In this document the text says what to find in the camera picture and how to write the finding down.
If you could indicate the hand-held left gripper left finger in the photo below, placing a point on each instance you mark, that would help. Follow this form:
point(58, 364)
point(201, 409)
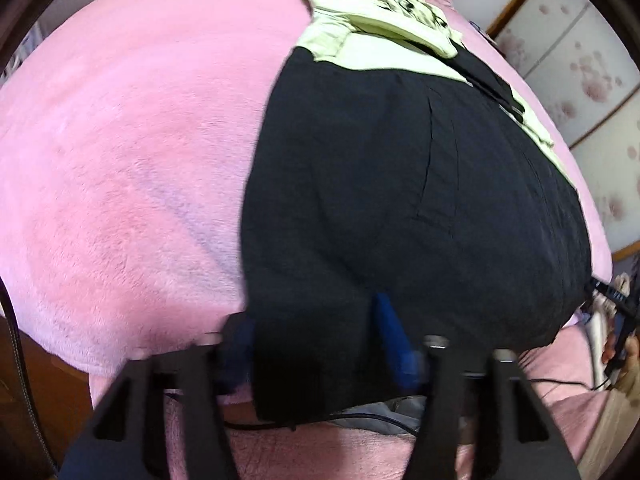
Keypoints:
point(240, 340)

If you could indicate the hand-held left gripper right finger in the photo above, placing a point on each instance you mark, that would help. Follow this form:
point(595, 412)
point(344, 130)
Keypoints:
point(395, 340)

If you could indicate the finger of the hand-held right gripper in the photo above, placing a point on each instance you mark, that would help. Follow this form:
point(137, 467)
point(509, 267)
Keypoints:
point(607, 292)

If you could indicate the green and black hooded jacket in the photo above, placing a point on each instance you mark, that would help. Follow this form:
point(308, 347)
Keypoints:
point(375, 185)

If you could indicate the person's right forearm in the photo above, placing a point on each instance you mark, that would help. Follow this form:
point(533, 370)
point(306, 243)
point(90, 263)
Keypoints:
point(615, 430)

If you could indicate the person's right hand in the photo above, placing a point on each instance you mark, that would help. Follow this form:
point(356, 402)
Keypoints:
point(627, 352)

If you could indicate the grey cloth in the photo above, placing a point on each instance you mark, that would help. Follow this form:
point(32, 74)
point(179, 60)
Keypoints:
point(385, 410)

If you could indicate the pink bed blanket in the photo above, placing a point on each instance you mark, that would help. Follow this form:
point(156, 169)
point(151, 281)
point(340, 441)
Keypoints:
point(125, 160)

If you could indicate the floral wardrobe sliding door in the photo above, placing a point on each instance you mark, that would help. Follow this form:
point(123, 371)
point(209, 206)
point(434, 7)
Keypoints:
point(575, 60)

